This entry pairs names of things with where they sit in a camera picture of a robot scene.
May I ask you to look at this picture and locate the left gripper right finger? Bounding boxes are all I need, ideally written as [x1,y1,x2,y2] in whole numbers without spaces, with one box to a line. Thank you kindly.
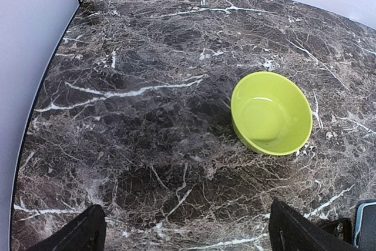
[268,199,357,251]

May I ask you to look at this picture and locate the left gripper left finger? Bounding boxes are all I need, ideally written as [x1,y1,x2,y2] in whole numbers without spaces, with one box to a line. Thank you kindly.
[28,205,106,251]

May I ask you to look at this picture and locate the light blue phone case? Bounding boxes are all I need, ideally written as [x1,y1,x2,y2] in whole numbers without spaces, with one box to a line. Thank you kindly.
[353,200,376,251]

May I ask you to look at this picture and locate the green bowl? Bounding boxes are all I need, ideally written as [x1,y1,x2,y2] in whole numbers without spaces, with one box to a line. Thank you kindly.
[230,71,313,156]

